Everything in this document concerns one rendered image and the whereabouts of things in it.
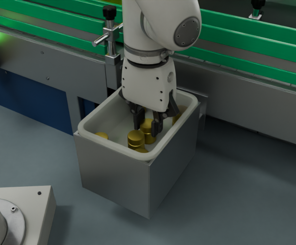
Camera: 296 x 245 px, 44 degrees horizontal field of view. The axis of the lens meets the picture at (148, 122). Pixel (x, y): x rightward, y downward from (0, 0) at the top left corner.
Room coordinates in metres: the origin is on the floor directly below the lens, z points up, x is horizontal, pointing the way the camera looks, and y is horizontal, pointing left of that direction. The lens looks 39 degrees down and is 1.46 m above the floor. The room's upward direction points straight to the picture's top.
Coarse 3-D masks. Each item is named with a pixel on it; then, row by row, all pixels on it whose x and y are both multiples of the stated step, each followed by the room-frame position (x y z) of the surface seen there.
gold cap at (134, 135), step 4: (132, 132) 0.55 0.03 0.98; (136, 132) 0.55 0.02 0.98; (140, 132) 0.55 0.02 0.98; (128, 136) 0.54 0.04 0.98; (132, 136) 0.54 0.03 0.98; (136, 136) 0.54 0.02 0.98; (140, 136) 0.54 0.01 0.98; (144, 136) 0.54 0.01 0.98; (128, 140) 0.54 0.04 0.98; (132, 140) 0.53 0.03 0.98; (136, 140) 0.53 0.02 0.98; (140, 140) 0.53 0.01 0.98; (144, 140) 0.54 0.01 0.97; (128, 144) 0.54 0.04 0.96; (132, 144) 0.53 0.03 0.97; (136, 144) 0.53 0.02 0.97; (140, 144) 0.53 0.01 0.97; (144, 144) 0.54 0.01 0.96; (132, 148) 0.53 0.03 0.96; (136, 148) 0.53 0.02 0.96; (144, 148) 0.54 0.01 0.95
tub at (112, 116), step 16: (112, 96) 0.64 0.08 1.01; (176, 96) 0.65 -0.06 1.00; (192, 96) 0.64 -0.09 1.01; (96, 112) 0.58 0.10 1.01; (112, 112) 0.62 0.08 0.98; (128, 112) 0.67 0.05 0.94; (80, 128) 0.53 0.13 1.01; (96, 128) 0.57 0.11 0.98; (112, 128) 0.61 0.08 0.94; (128, 128) 0.62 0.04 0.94; (176, 128) 0.53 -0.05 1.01; (112, 144) 0.49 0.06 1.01; (160, 144) 0.48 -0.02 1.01; (144, 160) 0.46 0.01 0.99
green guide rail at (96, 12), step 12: (24, 0) 0.96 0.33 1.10; (36, 0) 0.93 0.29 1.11; (48, 0) 0.91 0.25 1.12; (60, 0) 0.89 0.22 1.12; (72, 0) 0.87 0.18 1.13; (84, 0) 0.86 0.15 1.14; (72, 12) 0.87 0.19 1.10; (84, 12) 0.85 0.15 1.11; (96, 12) 0.83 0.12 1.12; (120, 12) 0.80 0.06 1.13; (120, 36) 0.80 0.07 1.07
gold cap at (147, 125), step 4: (144, 120) 0.59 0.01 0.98; (148, 120) 0.59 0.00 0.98; (152, 120) 0.59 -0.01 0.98; (140, 124) 0.57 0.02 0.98; (144, 124) 0.57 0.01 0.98; (148, 124) 0.57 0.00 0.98; (140, 128) 0.57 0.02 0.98; (144, 128) 0.56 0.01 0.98; (148, 128) 0.56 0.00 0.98; (144, 132) 0.56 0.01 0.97; (148, 132) 0.56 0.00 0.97; (148, 136) 0.56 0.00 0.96; (148, 140) 0.56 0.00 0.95; (152, 140) 0.57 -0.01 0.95
